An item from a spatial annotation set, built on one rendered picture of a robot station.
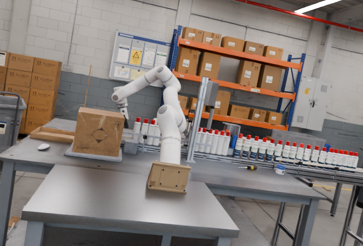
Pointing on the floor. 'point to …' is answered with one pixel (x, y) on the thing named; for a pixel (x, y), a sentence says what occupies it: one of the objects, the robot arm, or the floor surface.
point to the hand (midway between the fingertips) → (126, 125)
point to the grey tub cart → (10, 119)
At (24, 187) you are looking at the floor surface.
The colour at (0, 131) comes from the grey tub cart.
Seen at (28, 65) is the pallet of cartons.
